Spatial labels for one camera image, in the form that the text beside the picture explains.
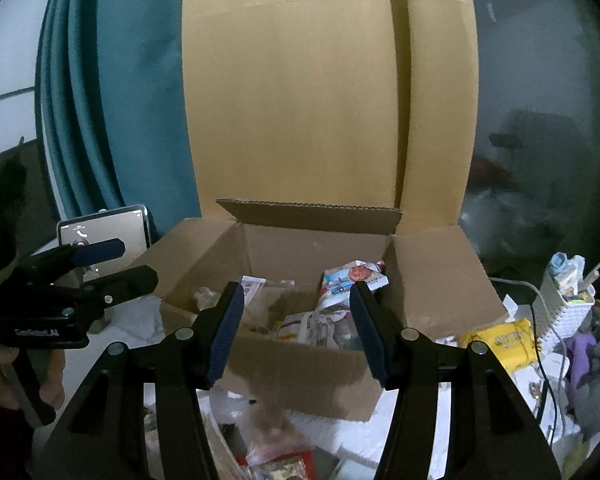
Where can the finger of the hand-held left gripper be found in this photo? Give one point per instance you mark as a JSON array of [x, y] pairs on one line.
[[130, 281], [100, 251]]

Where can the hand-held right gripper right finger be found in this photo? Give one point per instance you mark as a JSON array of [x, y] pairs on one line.
[[370, 335]]

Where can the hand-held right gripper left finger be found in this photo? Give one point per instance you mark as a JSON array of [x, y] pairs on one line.
[[227, 335]]

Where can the white paper snack packet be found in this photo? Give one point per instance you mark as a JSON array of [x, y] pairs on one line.
[[252, 287]]

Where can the blue white snack packet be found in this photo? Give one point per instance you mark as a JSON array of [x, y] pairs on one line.
[[355, 272]]

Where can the cardboard box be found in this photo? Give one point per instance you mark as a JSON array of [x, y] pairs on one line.
[[300, 375]]

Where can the clear bag of pastries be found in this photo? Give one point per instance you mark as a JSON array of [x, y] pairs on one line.
[[270, 425]]

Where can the red snack packet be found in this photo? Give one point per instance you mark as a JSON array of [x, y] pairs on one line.
[[280, 466]]

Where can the tablet computer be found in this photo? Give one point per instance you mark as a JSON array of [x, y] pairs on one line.
[[105, 225]]

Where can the yellow wet wipes pack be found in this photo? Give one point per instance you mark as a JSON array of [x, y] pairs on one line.
[[500, 340]]

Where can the teal curtain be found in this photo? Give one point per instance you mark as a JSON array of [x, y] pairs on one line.
[[120, 110]]

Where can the white lattice basket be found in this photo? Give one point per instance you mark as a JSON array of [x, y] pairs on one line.
[[565, 320]]

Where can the crumpled white plastic bag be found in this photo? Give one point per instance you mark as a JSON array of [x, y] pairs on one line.
[[565, 265]]

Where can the yellow curtain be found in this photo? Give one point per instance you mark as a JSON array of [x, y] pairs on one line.
[[305, 110]]

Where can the dark window pane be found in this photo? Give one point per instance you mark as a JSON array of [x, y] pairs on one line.
[[530, 85]]

